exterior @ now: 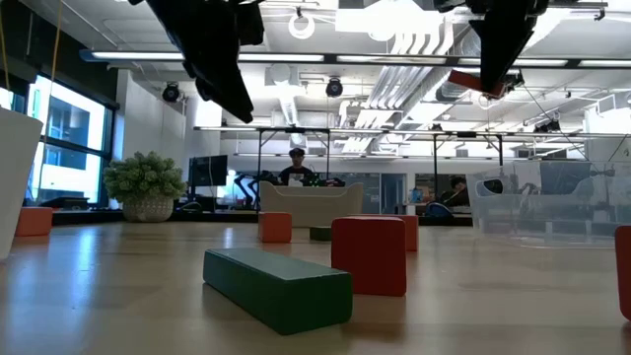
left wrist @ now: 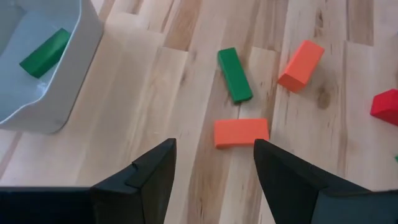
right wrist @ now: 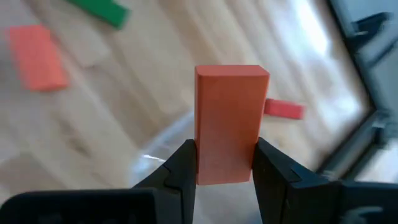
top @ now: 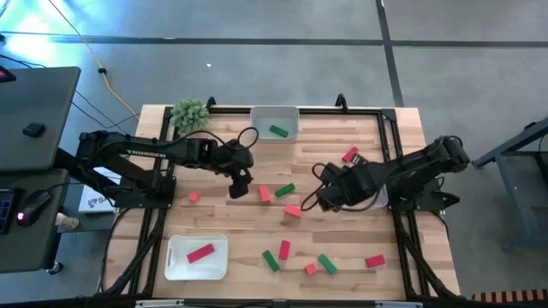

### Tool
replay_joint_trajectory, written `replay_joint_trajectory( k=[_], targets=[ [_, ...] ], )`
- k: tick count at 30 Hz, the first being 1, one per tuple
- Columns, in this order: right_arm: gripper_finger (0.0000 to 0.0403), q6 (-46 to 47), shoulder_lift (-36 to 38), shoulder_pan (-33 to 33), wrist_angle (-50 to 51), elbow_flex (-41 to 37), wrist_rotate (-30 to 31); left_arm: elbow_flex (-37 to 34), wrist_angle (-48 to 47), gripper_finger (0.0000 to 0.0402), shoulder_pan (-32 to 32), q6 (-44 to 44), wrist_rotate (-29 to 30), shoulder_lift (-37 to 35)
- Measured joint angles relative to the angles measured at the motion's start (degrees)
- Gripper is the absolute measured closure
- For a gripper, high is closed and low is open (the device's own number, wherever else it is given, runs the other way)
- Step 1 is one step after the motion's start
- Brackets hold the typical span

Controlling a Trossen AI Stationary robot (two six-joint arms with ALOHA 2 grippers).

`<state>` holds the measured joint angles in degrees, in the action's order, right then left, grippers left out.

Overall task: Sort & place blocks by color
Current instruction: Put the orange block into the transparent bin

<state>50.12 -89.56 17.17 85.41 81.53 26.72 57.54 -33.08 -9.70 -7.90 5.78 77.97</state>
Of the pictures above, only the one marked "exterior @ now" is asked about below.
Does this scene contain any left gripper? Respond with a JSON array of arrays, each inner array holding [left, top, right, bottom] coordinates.
[[128, 0, 265, 124]]

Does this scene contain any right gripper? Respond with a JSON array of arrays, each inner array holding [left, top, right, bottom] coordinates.
[[433, 0, 551, 95]]

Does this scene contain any long orange block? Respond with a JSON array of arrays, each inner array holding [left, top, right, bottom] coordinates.
[[257, 211, 293, 244]]

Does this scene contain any long green block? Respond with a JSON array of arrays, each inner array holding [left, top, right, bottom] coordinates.
[[202, 247, 354, 336]]

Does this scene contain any small orange cube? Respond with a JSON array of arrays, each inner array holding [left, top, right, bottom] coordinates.
[[14, 206, 54, 238], [614, 225, 631, 321]]

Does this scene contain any small red cube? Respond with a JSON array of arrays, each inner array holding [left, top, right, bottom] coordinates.
[[330, 215, 408, 298]]

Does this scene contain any black ceiling spotlight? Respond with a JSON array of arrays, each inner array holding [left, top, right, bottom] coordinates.
[[161, 81, 181, 104], [501, 70, 526, 94], [324, 76, 345, 99]]

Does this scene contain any long linear ceiling light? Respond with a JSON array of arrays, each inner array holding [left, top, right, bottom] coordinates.
[[81, 48, 631, 70]]

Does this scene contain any black computer monitor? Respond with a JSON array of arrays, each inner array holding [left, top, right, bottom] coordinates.
[[187, 154, 230, 187]]

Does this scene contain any green plant in white pot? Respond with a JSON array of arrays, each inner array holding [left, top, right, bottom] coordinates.
[[102, 150, 188, 223]]

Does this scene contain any person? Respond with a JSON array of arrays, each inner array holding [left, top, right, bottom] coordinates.
[[440, 176, 470, 208], [278, 146, 316, 187]]

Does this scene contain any light grey plastic bin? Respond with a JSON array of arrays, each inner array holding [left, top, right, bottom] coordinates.
[[258, 180, 365, 229]]

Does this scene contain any clear plastic bin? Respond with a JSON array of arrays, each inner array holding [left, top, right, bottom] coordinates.
[[465, 160, 631, 248]]

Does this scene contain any blue chair back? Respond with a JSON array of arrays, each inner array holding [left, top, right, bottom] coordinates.
[[424, 200, 455, 221]]

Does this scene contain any white plastic bin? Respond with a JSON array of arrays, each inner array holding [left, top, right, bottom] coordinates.
[[0, 106, 44, 261]]

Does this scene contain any black metal rig frame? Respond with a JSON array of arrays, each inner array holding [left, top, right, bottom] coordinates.
[[432, 131, 505, 198], [255, 126, 332, 188]]

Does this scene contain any white ring ceiling light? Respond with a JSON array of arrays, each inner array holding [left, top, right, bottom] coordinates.
[[288, 12, 316, 40]]

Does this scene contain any black aluminium table frame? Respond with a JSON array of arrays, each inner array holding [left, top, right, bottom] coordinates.
[[51, 209, 474, 228]]

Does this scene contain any yellow cable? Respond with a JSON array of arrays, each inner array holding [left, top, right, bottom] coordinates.
[[41, 0, 64, 164]]

